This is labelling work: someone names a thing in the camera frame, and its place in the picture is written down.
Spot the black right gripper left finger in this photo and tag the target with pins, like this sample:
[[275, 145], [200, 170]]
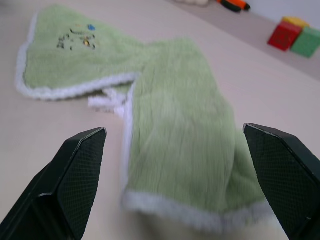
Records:
[[67, 180]]

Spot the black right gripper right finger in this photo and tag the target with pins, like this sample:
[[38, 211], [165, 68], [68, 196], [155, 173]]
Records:
[[287, 180]]

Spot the green towel with white trim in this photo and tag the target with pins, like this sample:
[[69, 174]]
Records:
[[175, 125]]

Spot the green toy block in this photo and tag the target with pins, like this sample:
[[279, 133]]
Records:
[[306, 42]]

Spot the red toy block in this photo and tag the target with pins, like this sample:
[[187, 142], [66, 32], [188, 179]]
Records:
[[283, 36]]

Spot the yellow toy block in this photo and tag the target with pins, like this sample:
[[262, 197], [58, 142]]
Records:
[[296, 21]]

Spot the orange and black tool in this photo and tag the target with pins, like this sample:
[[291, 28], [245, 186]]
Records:
[[233, 4]]

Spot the white fluffy object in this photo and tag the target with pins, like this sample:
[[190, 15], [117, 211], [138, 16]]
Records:
[[192, 2]]

